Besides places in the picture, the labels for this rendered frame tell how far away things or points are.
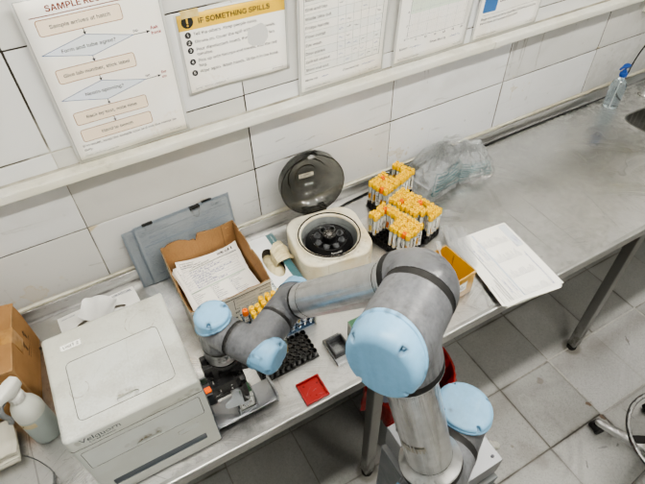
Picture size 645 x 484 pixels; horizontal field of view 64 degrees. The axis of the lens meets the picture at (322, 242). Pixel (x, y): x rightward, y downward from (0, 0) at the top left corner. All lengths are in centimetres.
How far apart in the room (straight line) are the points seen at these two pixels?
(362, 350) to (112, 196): 102
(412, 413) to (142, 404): 57
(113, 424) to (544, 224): 148
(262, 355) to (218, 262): 69
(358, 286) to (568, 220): 123
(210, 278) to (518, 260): 98
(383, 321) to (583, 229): 138
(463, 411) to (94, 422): 73
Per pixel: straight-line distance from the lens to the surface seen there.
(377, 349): 69
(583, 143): 242
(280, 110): 155
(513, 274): 174
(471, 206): 195
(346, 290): 92
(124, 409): 116
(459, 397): 112
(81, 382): 123
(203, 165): 158
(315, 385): 144
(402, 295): 72
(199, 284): 161
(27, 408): 143
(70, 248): 164
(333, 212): 169
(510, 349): 267
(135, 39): 135
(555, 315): 287
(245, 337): 104
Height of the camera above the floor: 215
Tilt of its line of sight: 46 degrees down
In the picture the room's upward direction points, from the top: 2 degrees counter-clockwise
